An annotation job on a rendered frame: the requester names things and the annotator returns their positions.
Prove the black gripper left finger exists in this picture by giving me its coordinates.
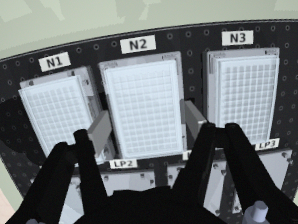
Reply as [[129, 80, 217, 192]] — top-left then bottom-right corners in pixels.
[[5, 110, 118, 224]]

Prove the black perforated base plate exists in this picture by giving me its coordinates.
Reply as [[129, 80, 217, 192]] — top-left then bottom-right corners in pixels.
[[0, 19, 298, 224]]

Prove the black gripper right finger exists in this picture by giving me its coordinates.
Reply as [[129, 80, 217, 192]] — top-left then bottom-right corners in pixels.
[[153, 100, 298, 224]]

